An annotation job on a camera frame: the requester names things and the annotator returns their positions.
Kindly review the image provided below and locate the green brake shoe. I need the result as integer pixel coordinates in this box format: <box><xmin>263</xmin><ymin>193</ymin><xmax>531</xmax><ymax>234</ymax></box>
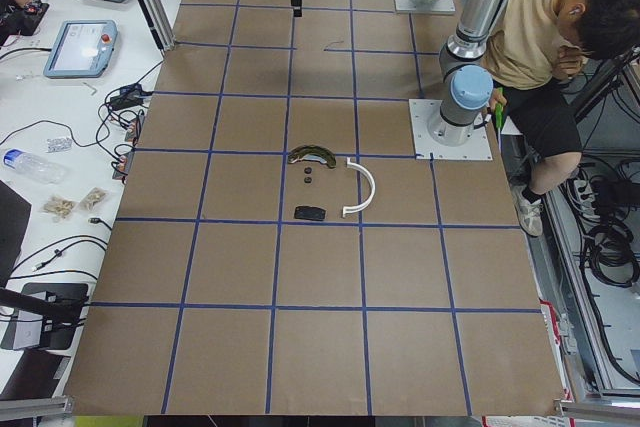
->
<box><xmin>287</xmin><ymin>145</ymin><xmax>337</xmax><ymax>169</ymax></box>

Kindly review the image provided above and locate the white curved plastic part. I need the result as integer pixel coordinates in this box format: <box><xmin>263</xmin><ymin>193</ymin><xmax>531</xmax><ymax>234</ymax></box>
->
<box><xmin>341</xmin><ymin>157</ymin><xmax>377</xmax><ymax>218</ymax></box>

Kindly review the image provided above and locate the near teach pendant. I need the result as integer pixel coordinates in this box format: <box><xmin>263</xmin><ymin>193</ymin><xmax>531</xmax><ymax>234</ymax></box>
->
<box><xmin>43</xmin><ymin>20</ymin><xmax>118</xmax><ymax>79</ymax></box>

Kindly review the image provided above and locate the black brake pad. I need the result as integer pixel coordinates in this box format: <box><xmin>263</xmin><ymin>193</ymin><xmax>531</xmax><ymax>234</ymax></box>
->
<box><xmin>294</xmin><ymin>205</ymin><xmax>326</xmax><ymax>222</ymax></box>

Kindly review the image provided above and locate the person in beige shirt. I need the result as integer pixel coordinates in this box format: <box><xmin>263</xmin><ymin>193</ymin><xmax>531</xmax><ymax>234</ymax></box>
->
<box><xmin>482</xmin><ymin>0</ymin><xmax>639</xmax><ymax>237</ymax></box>

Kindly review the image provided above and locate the plastic water bottle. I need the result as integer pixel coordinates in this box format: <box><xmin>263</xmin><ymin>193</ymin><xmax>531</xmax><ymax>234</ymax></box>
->
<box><xmin>1</xmin><ymin>149</ymin><xmax>67</xmax><ymax>184</ymax></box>

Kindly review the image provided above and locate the bag of small parts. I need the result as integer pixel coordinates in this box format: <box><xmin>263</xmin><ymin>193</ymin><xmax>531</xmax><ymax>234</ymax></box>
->
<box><xmin>42</xmin><ymin>195</ymin><xmax>76</xmax><ymax>219</ymax></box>

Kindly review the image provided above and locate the green handled tool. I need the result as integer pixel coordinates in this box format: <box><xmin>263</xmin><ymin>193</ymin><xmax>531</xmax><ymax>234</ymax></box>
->
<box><xmin>494</xmin><ymin>87</ymin><xmax>504</xmax><ymax>131</ymax></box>

